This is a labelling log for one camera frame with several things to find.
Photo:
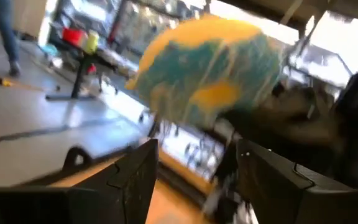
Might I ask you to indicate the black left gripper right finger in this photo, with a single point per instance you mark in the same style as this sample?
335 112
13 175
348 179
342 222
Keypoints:
278 189

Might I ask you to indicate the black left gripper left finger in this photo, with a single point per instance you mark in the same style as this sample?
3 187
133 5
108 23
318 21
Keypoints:
132 180

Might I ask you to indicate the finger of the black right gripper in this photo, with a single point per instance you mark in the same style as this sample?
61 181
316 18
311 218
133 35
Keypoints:
294 123

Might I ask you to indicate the large blue iced donut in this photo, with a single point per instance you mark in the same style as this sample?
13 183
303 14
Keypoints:
197 62

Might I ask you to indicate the yellow-green container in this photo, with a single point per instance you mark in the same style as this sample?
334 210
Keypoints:
92 42

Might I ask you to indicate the red container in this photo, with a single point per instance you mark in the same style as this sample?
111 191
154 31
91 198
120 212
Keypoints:
73 36

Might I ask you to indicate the small yellow floor object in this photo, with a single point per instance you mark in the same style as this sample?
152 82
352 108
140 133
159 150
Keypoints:
4 82

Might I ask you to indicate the person's leg and shoe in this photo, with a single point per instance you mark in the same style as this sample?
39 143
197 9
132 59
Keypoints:
5 31

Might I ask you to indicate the black pedestal table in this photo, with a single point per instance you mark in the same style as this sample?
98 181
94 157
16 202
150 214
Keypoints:
79 77

